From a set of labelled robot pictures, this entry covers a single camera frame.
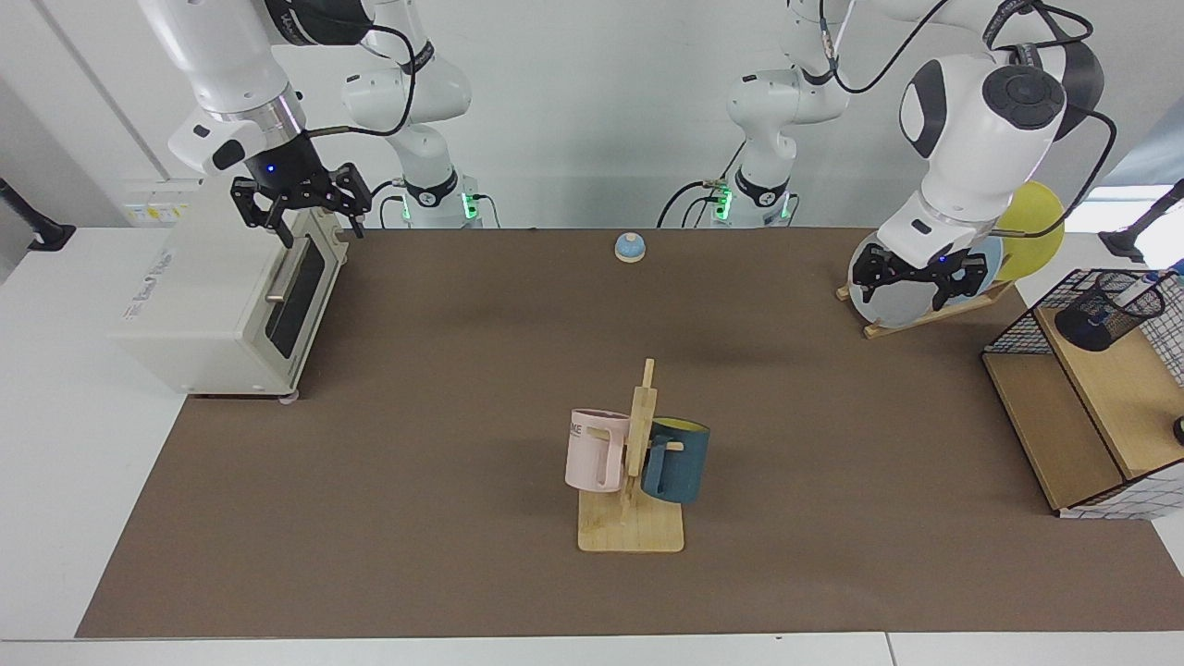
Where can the blue and white marker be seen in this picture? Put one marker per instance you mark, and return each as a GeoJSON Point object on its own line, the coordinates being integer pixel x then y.
{"type": "Point", "coordinates": [1140, 289]}

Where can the light blue plate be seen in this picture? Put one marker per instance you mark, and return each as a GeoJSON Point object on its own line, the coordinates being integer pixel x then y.
{"type": "Point", "coordinates": [994, 264]}

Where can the brown table cloth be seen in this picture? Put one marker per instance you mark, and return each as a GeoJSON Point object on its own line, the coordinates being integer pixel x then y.
{"type": "Point", "coordinates": [370, 518]}

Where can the pale toaster oven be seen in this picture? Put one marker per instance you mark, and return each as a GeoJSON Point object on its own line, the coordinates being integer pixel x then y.
{"type": "Point", "coordinates": [203, 305]}

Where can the dark teal mug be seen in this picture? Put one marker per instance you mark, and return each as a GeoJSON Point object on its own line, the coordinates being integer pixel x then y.
{"type": "Point", "coordinates": [684, 467]}

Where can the small blue round thing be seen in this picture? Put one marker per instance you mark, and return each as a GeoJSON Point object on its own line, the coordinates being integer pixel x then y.
{"type": "Point", "coordinates": [630, 245]}

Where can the yellow plate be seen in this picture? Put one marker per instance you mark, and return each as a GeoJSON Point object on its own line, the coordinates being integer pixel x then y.
{"type": "Point", "coordinates": [1031, 240]}

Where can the black mesh pen holder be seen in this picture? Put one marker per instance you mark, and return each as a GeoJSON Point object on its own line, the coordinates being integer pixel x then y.
{"type": "Point", "coordinates": [1078, 331]}

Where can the wooden cup stand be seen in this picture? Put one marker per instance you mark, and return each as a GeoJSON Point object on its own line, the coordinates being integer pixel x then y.
{"type": "Point", "coordinates": [638, 532]}

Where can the grey plate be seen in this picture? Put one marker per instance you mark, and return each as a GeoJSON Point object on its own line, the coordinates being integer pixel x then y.
{"type": "Point", "coordinates": [902, 310]}

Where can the pink mug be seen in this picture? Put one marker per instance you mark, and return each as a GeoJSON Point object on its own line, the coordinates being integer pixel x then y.
{"type": "Point", "coordinates": [585, 462]}

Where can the wooden plate rack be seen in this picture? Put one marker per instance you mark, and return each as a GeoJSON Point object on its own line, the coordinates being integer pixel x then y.
{"type": "Point", "coordinates": [934, 313]}

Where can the black stand foot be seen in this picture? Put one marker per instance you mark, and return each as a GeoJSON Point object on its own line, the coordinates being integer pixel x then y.
{"type": "Point", "coordinates": [46, 236]}
{"type": "Point", "coordinates": [1124, 242]}

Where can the white outlet box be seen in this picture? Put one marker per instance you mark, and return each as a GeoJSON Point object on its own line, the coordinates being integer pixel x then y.
{"type": "Point", "coordinates": [157, 208]}

